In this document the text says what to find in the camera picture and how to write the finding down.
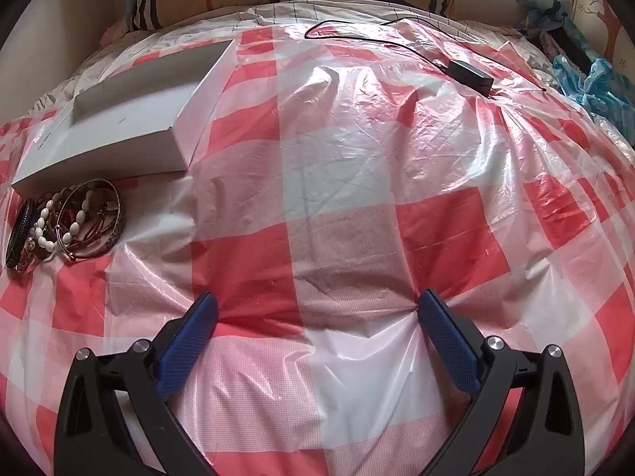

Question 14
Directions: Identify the black cable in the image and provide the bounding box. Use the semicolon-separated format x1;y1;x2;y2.
304;20;549;92

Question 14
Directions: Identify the white cardboard box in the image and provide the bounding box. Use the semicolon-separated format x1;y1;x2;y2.
11;40;235;198

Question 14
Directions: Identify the black braided bracelet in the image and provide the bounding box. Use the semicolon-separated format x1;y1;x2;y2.
6;198;37;273

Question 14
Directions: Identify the black bar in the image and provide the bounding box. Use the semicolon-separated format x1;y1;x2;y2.
543;27;596;73

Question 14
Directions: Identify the red checkered plastic sheet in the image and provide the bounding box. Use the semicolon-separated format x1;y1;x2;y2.
0;19;635;476

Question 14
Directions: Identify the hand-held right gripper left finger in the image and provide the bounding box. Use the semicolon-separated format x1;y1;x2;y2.
54;292;220;476

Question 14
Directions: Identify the red cord bracelet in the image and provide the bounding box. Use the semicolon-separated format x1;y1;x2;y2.
57;205;109;248

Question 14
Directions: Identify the printed curtain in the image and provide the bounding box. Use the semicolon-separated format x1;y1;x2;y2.
511;0;635;70

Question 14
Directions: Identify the patterned metal bangle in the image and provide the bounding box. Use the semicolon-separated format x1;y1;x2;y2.
60;178;127;259

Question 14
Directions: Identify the black power adapter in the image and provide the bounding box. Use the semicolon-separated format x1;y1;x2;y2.
446;59;497;96

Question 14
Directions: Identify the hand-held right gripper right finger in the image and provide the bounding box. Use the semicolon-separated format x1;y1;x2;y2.
418;288;586;476

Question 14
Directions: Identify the blue plastic bag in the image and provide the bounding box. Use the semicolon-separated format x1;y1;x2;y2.
552;54;635;134

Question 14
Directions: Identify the white bead bracelet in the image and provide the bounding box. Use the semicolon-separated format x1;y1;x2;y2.
32;188;97;255

